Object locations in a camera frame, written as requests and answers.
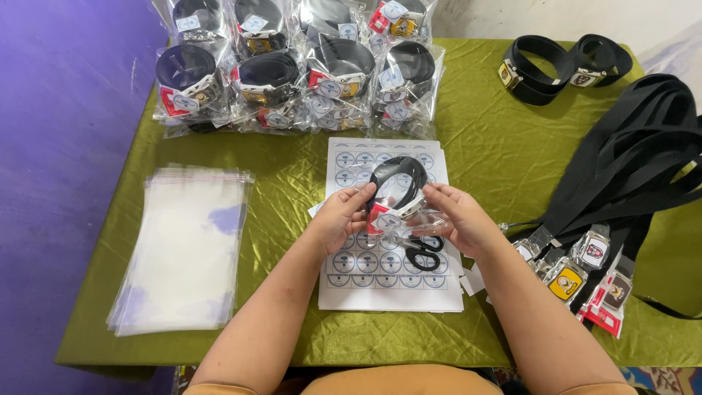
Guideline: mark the coiled black belt white buckle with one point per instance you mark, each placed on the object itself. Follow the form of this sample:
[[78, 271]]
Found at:
[[600, 55]]

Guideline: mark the green satin tablecloth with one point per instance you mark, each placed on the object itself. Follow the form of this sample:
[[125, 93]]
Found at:
[[493, 159]]

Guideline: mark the person's orange shirt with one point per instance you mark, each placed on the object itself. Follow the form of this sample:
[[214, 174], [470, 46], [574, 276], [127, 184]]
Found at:
[[400, 383]]

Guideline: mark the round sticker sheets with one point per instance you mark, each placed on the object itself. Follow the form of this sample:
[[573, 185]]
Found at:
[[384, 288]]

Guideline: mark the bunch of loose black belts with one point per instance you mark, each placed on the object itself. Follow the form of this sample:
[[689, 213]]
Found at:
[[619, 164]]

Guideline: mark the coiled black belt yellow buckle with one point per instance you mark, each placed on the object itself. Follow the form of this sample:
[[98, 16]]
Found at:
[[535, 57]]

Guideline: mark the stack of clear plastic bags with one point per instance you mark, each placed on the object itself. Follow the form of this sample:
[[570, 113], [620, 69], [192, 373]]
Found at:
[[184, 252]]

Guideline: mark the person's right hand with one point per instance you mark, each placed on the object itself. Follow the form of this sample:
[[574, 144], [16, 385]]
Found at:
[[463, 225]]

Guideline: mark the single bagged black belt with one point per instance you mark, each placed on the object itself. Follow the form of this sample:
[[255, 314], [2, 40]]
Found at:
[[396, 164]]

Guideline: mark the black scissors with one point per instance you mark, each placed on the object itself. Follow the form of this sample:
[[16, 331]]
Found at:
[[422, 259]]

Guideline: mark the white paper scraps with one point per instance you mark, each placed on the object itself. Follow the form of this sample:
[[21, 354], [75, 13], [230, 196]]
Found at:
[[471, 281]]

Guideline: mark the pile of packed belt bags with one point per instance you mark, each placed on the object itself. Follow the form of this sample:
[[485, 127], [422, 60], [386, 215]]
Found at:
[[285, 71]]

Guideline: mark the person's left hand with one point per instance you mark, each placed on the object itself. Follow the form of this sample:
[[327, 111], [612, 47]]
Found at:
[[334, 219]]

